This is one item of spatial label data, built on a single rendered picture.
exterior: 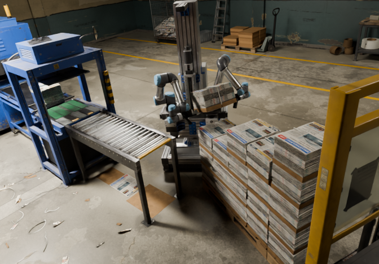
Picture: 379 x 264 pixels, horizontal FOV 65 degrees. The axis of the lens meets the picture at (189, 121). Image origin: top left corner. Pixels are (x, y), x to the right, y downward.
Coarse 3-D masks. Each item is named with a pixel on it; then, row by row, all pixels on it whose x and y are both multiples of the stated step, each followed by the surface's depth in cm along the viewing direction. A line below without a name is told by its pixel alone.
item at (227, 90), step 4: (220, 84) 320; (224, 84) 309; (228, 84) 311; (220, 88) 307; (224, 88) 310; (228, 88) 312; (232, 88) 313; (224, 92) 310; (228, 92) 312; (232, 92) 314; (224, 96) 310; (228, 96) 312; (232, 96) 314; (224, 100) 310
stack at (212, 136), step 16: (208, 128) 317; (224, 128) 314; (208, 144) 308; (224, 144) 285; (208, 160) 319; (224, 160) 284; (208, 176) 334; (224, 176) 293; (240, 176) 266; (256, 176) 242; (208, 192) 347; (224, 192) 307; (240, 192) 272; (256, 192) 248; (224, 208) 322; (240, 208) 282; (256, 208) 255; (256, 224) 263; (256, 240) 272
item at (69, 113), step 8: (64, 104) 419; (72, 104) 416; (80, 104) 414; (88, 104) 412; (48, 112) 399; (56, 112) 397; (64, 112) 394; (72, 112) 393; (80, 112) 391; (88, 112) 387; (96, 112) 389; (40, 120) 394; (56, 120) 374; (64, 120) 372; (72, 120) 370; (80, 120) 373; (56, 128) 366; (64, 128) 360
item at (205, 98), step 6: (198, 90) 317; (204, 90) 299; (210, 90) 302; (192, 96) 320; (198, 96) 310; (204, 96) 300; (210, 96) 303; (216, 96) 306; (198, 102) 314; (204, 102) 302; (210, 102) 303; (216, 102) 307
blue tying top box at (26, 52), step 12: (48, 36) 370; (60, 36) 363; (72, 36) 356; (24, 48) 335; (36, 48) 325; (48, 48) 334; (60, 48) 344; (72, 48) 355; (24, 60) 351; (36, 60) 328; (48, 60) 338
